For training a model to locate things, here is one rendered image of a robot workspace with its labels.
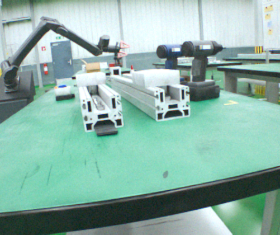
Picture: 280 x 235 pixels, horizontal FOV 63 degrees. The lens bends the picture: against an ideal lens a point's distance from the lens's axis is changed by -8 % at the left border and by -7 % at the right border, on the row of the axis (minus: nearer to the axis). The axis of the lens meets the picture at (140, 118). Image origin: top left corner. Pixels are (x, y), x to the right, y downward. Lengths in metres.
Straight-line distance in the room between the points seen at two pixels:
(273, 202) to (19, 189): 0.50
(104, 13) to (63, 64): 3.13
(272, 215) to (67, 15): 12.37
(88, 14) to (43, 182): 12.26
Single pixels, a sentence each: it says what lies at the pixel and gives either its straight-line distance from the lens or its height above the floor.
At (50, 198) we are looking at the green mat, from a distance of 0.36.
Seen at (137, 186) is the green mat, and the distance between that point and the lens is 0.35.
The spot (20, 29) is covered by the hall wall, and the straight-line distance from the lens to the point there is 12.97.
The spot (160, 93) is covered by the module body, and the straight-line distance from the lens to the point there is 0.67.
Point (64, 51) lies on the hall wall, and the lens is 12.43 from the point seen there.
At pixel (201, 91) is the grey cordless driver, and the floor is 0.81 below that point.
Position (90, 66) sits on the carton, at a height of 0.89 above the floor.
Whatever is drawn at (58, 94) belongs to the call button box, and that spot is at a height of 0.81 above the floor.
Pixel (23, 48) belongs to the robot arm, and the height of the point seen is 1.07.
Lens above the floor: 0.95
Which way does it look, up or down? 14 degrees down
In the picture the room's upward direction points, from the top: 5 degrees counter-clockwise
